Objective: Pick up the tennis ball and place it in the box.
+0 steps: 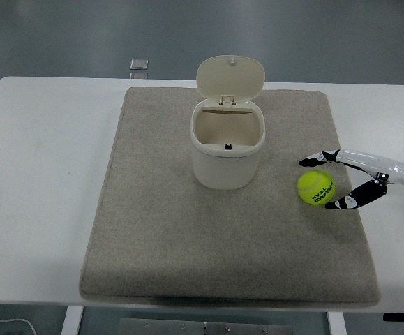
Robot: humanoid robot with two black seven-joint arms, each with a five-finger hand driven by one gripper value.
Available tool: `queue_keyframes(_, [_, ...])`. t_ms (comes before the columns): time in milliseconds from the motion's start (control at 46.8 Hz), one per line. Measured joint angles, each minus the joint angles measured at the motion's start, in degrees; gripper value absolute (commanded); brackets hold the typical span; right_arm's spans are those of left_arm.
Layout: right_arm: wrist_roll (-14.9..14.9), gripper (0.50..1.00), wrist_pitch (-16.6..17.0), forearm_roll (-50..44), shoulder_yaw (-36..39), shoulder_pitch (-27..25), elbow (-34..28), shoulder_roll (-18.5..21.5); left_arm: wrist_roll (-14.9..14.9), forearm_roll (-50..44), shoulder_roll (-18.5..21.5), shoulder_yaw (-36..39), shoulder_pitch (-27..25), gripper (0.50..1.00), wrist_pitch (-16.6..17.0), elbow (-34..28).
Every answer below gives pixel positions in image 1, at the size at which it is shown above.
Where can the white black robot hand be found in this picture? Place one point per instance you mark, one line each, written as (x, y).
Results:
(402, 171)

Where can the yellow tennis ball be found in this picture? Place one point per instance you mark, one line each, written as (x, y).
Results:
(315, 187)

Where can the cream lidded plastic box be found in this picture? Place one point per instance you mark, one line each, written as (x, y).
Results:
(226, 164)

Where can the white table leg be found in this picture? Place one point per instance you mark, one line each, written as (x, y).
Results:
(335, 324)
(72, 321)

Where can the beige fabric mat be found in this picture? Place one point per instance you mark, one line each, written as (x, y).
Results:
(194, 237)

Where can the grey metal plate with screws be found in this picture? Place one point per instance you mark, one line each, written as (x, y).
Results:
(205, 328)

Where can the silver floor plate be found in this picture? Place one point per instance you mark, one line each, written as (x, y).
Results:
(139, 63)
(138, 75)

